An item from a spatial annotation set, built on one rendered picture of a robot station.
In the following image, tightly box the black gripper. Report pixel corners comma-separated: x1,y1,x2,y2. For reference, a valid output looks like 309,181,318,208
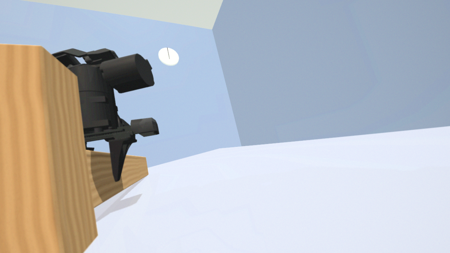
79,91,159,182

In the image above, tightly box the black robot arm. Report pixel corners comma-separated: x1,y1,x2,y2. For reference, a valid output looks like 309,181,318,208
52,48,155,97

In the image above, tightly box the wooden board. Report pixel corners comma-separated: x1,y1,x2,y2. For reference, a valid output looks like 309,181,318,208
86,150,148,208

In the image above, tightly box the light wooden post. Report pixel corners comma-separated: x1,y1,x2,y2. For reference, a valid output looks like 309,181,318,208
0,44,98,253

